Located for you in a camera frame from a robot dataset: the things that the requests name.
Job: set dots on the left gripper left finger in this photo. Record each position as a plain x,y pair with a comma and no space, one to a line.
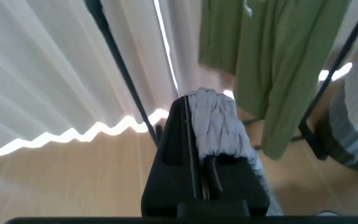
169,174

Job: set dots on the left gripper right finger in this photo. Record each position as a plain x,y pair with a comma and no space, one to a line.
241,183

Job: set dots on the pale grey garment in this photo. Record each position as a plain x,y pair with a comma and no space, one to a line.
216,124

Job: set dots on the green long-sleeved shirt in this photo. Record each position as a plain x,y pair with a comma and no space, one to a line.
275,62

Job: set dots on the black clothes rack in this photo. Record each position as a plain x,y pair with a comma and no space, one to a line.
120,62

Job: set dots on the white laundry basket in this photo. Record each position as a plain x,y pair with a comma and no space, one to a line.
356,118

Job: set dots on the beige curtain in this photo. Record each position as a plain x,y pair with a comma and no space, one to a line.
42,62

